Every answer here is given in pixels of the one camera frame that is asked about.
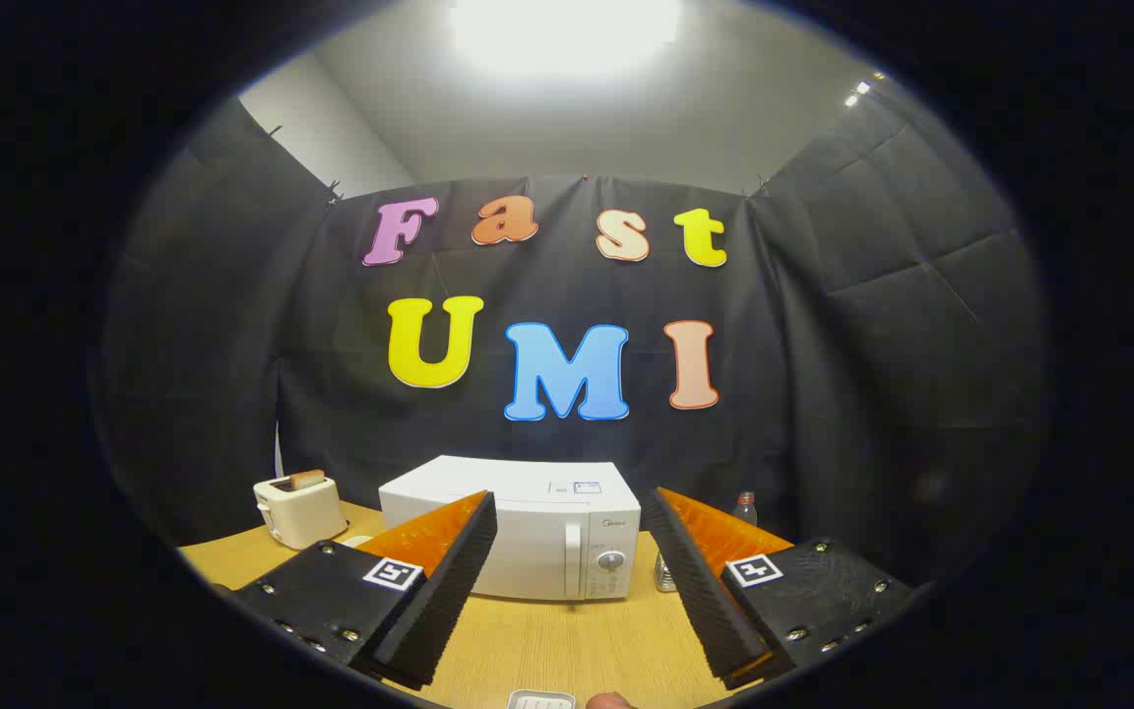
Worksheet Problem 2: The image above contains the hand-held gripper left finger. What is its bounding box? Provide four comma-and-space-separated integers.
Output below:
230, 489, 499, 690

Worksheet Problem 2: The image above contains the cream pop-up toaster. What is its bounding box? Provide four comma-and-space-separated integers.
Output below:
253, 471, 349, 550

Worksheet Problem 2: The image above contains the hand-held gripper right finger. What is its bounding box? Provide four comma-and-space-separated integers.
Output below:
640, 486, 914, 690

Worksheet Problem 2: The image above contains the ceiling light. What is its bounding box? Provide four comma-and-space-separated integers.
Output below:
449, 0, 682, 78

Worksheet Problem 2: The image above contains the white toaster oven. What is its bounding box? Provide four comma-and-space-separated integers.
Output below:
379, 455, 643, 603

